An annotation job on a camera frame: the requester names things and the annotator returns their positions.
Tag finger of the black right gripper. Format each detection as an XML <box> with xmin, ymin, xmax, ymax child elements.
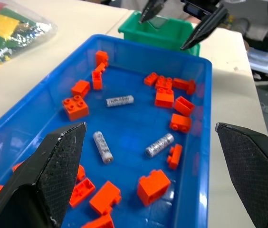
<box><xmin>180</xmin><ymin>6</ymin><xmax>229</xmax><ymax>51</ymax></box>
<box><xmin>138</xmin><ymin>0</ymin><xmax>169</xmax><ymax>24</ymax></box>

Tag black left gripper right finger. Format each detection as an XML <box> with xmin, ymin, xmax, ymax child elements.
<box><xmin>215</xmin><ymin>122</ymin><xmax>268</xmax><ymax>228</ymax></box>

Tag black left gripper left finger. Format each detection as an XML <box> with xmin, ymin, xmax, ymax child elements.
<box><xmin>0</xmin><ymin>122</ymin><xmax>88</xmax><ymax>228</ymax></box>

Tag green plastic bin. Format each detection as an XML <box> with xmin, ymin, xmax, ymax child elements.
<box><xmin>117</xmin><ymin>10</ymin><xmax>201</xmax><ymax>57</ymax></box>

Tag bag of mixed bricks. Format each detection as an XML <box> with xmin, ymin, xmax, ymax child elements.
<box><xmin>0</xmin><ymin>0</ymin><xmax>58</xmax><ymax>75</ymax></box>

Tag clear plastic container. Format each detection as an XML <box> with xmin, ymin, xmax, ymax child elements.
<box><xmin>247</xmin><ymin>42</ymin><xmax>268</xmax><ymax>69</ymax></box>

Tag silver printed battery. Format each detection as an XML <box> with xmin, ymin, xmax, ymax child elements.
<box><xmin>92</xmin><ymin>131</ymin><xmax>114</xmax><ymax>164</ymax></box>
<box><xmin>145</xmin><ymin>133</ymin><xmax>175</xmax><ymax>158</ymax></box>
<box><xmin>105</xmin><ymin>95</ymin><xmax>134</xmax><ymax>108</ymax></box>

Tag black and white shoe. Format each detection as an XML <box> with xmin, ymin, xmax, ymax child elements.
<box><xmin>252</xmin><ymin>71</ymin><xmax>268</xmax><ymax>86</ymax></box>

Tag blue plastic tray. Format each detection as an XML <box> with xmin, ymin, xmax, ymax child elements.
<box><xmin>0</xmin><ymin>34</ymin><xmax>213</xmax><ymax>228</ymax></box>

